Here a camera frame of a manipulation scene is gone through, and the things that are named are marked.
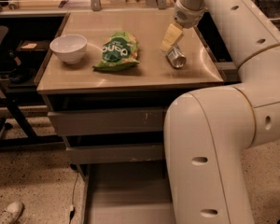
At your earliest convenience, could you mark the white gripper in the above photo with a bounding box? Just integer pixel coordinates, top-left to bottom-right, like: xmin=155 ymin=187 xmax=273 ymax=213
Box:
xmin=161 ymin=0 xmax=205 ymax=52

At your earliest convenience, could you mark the silver redbull can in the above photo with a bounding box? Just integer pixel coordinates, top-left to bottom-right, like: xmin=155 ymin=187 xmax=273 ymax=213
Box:
xmin=166 ymin=45 xmax=187 ymax=69

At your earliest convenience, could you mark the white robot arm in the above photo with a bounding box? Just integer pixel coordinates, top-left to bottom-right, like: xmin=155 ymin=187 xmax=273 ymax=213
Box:
xmin=164 ymin=0 xmax=280 ymax=224

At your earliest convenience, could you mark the grey drawer cabinet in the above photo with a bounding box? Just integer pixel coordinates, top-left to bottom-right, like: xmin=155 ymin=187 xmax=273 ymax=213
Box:
xmin=37 ymin=9 xmax=223 ymax=224

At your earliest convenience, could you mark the top grey drawer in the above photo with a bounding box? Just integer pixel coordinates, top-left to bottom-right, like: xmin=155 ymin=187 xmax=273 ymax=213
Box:
xmin=48 ymin=107 xmax=163 ymax=136

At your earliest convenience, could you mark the middle grey drawer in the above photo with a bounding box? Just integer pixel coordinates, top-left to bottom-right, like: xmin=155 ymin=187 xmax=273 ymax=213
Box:
xmin=66 ymin=143 xmax=164 ymax=164

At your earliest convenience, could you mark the open bottom grey drawer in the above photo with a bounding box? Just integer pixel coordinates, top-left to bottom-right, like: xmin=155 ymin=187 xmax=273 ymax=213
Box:
xmin=81 ymin=161 xmax=175 ymax=224

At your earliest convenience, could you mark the green chip bag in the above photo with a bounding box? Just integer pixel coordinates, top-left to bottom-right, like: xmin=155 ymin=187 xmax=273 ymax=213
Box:
xmin=93 ymin=31 xmax=139 ymax=72

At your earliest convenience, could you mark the white bowl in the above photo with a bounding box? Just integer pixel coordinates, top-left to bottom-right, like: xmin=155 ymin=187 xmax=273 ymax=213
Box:
xmin=49 ymin=35 xmax=87 ymax=63

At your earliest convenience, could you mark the white shoe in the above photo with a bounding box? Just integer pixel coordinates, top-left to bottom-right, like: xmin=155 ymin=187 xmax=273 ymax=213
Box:
xmin=0 ymin=202 xmax=24 ymax=224

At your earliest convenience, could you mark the black floor cable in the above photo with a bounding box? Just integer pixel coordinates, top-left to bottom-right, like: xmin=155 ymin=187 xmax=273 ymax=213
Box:
xmin=68 ymin=171 xmax=80 ymax=224

